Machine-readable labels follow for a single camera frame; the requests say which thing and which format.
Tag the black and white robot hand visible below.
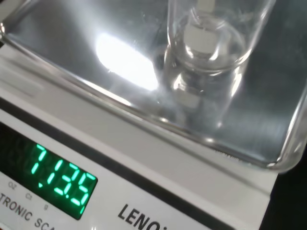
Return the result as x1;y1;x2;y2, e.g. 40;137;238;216
183;0;218;57

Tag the black bench cloth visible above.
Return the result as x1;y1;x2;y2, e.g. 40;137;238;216
260;150;307;230

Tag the white electronic balance steel pan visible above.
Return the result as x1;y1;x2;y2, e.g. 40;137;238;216
0;0;307;230

